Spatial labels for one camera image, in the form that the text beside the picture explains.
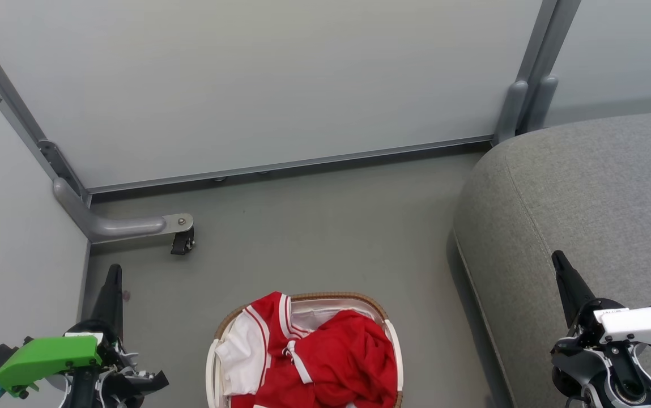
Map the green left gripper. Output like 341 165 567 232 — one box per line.
0 263 170 408

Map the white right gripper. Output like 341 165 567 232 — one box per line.
551 250 651 392

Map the red and white shirt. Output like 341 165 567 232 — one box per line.
215 292 398 408

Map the grey fabric sofa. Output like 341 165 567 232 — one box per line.
453 109 651 408

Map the grey curved partition foot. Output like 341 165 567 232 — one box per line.
53 177 194 245

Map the black caster wheel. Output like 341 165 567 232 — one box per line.
170 227 196 256

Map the grey upright partition foot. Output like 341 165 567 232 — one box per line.
495 80 529 143
526 75 559 134

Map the white laundry basket brown rim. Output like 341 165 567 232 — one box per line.
205 292 404 408

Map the white basket liner bag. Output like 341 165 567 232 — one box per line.
291 299 385 332

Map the grey partition post with hinge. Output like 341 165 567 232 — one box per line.
0 8 91 207

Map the grey partition base rail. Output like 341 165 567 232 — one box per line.
84 134 496 196

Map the grey double partition post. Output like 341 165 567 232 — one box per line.
515 0 582 134

